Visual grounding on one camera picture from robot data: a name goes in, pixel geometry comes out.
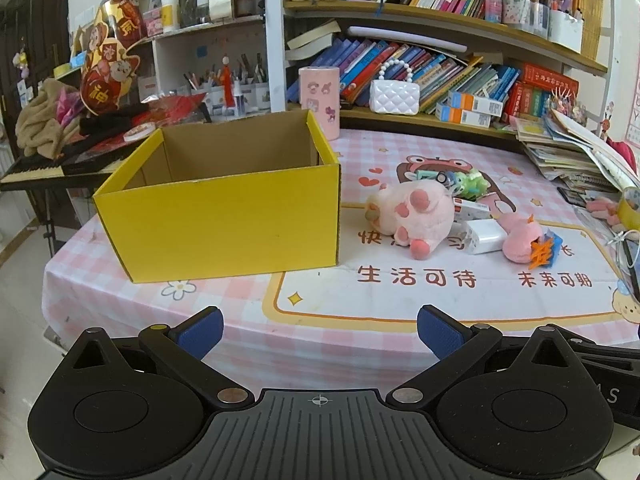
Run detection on white power adapter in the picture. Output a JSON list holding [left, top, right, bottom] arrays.
[[463, 219, 506, 255]]

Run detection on pink plush duck toy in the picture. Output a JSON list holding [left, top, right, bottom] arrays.
[[497, 212, 544, 264]]

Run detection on blue orange hair clip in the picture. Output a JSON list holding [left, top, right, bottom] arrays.
[[528, 231, 563, 270]]

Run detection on green frog toy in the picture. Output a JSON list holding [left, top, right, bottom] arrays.
[[451, 169, 490, 200]]

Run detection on small red white box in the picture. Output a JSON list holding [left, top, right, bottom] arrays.
[[452, 197, 491, 222]]

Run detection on pink checkered tablecloth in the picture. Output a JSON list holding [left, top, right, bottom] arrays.
[[42, 130, 639, 390]]

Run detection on yellow tape roll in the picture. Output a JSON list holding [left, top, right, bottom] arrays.
[[617, 188, 640, 231]]

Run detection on yellow cardboard box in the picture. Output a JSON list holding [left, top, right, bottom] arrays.
[[93, 110, 342, 283]]

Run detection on stack of magazines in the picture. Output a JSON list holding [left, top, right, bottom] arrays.
[[511, 110, 639, 192]]

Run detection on black keyboard piano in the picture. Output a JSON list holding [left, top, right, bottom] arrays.
[[1, 150, 132, 192]]

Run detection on white tape roll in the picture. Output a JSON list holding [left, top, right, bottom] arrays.
[[124, 122, 156, 143]]

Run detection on orange white medicine box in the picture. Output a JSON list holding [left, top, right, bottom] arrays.
[[448, 91, 503, 117]]

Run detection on white quilted pearl handbag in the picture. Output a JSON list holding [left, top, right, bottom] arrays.
[[369, 58, 420, 116]]

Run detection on beige blanket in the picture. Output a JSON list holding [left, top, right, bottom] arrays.
[[15, 78, 82, 159]]

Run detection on red fortune god decoration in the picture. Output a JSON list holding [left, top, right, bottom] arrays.
[[80, 0, 145, 115]]

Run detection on pink sticker cylinder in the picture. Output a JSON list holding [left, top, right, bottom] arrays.
[[298, 66, 341, 141]]

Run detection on white cubby shelf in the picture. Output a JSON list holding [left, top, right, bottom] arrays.
[[137, 15, 271, 119]]

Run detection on wooden bookshelf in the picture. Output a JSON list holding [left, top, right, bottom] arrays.
[[265, 0, 620, 112]]

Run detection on alphabet wall poster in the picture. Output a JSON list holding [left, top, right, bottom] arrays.
[[626, 62, 640, 148]]

